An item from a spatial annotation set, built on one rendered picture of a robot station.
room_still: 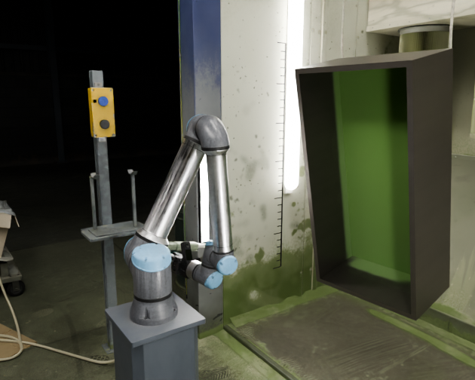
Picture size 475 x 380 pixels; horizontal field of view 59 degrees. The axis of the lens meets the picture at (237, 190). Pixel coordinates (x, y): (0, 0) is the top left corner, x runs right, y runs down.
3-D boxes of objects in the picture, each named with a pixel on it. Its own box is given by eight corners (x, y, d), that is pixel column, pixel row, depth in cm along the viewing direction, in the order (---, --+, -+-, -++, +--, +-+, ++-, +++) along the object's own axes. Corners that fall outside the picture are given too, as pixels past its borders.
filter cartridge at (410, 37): (442, 145, 320) (454, 29, 301) (442, 151, 288) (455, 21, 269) (392, 142, 335) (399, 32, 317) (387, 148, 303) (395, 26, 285)
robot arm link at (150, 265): (136, 302, 158) (134, 258, 155) (129, 284, 174) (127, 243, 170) (176, 295, 164) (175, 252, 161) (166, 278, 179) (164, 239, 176)
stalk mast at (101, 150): (117, 342, 264) (99, 71, 230) (120, 347, 259) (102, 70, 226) (107, 345, 260) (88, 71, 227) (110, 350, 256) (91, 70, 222)
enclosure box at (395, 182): (351, 255, 265) (338, 58, 226) (449, 286, 221) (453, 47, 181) (317, 280, 245) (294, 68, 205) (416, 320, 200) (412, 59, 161)
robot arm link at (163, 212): (122, 274, 172) (200, 107, 171) (116, 260, 187) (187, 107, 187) (156, 285, 178) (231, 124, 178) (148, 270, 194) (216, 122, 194)
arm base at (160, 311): (140, 331, 157) (139, 306, 155) (122, 311, 172) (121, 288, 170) (185, 316, 168) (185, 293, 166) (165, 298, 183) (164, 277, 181)
